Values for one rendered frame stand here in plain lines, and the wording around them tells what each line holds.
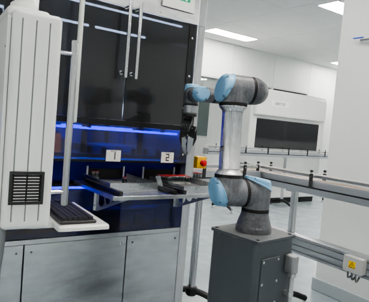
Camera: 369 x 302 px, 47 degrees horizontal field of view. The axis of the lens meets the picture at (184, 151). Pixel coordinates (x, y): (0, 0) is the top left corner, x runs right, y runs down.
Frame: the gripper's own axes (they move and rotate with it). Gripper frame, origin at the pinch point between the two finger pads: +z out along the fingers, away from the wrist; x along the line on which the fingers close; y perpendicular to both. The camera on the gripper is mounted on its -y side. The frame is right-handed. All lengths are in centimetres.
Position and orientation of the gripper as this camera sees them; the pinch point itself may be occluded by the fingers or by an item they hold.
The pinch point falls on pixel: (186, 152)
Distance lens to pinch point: 219.0
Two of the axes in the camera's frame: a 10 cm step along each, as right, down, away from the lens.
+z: -0.7, 10.0, 0.4
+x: -9.9, -0.8, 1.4
